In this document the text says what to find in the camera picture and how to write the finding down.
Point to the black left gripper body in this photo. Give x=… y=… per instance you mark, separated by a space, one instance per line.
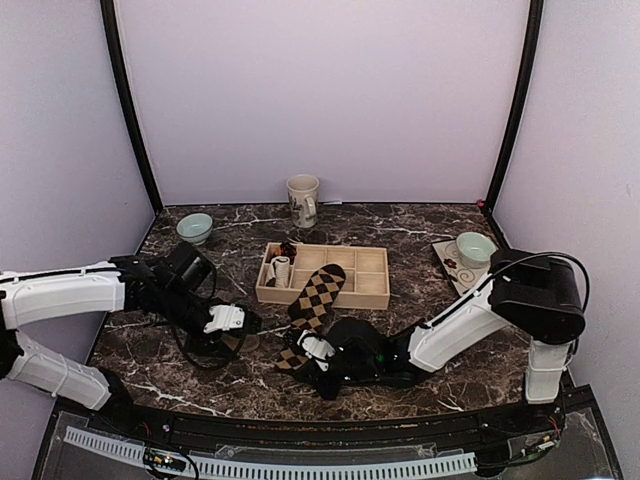
x=179 y=305

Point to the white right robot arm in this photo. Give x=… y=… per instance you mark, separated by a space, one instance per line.
x=536 y=293

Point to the pale green bowl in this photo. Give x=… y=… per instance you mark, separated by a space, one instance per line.
x=475 y=249

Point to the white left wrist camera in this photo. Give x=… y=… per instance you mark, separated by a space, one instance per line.
x=224 y=318

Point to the black front table rail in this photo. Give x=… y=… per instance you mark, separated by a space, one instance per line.
x=254 y=413

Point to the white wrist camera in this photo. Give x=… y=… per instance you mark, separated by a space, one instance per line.
x=316 y=348
x=224 y=318

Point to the beige ribbed sock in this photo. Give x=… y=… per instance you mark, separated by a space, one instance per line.
x=243 y=344

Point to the teal striped ceramic bowl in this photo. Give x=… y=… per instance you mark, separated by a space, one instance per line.
x=195 y=228

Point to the black left corner post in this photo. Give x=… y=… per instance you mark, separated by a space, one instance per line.
x=126 y=100

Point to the white slotted cable duct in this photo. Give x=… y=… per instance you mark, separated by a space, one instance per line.
x=235 y=462

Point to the wooden compartment tray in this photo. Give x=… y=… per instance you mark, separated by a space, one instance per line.
x=358 y=275

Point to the rolled red argyle sock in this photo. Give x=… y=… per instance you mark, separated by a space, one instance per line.
x=287 y=249

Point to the green circuit board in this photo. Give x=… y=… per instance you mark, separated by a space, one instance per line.
x=163 y=461

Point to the coral pattern ceramic mug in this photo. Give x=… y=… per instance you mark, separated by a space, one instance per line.
x=303 y=199

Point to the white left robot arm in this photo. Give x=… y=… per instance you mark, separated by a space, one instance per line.
x=119 y=284

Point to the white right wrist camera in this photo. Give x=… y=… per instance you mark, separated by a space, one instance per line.
x=316 y=348

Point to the black right corner post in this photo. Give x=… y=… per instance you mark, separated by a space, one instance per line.
x=526 y=64

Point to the brown yellow argyle sock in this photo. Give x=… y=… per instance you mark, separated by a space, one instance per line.
x=309 y=311

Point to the rolled white ribbed sock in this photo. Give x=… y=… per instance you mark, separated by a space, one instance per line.
x=278 y=272

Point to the black corner post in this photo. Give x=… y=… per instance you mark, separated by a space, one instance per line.
x=126 y=100
x=526 y=64

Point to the floral square plate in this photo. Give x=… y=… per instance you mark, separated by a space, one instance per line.
x=461 y=277

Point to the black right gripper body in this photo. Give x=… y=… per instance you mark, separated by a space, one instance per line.
x=368 y=370

